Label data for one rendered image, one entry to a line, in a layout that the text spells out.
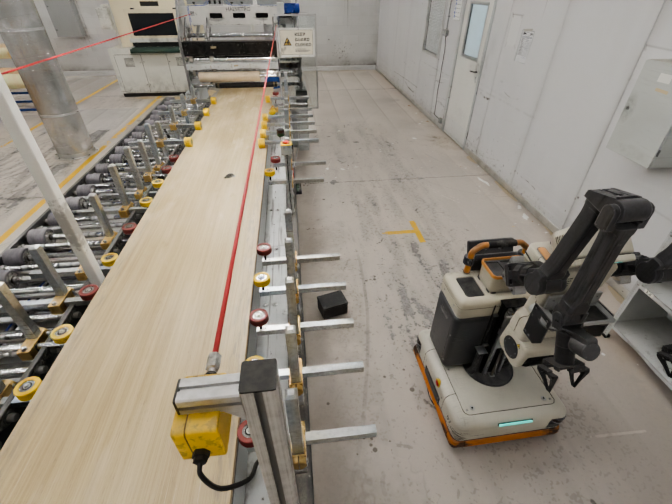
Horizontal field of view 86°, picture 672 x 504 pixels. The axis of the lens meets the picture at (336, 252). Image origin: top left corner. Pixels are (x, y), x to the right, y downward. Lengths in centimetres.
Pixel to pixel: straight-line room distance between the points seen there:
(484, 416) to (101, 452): 166
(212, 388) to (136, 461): 94
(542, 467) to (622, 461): 44
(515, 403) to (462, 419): 31
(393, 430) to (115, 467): 145
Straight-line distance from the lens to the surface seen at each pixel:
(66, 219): 195
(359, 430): 136
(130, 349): 165
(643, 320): 338
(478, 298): 190
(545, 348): 182
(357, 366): 148
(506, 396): 225
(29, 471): 152
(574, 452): 259
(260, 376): 42
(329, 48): 1182
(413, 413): 238
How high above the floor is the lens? 204
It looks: 37 degrees down
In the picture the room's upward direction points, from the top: straight up
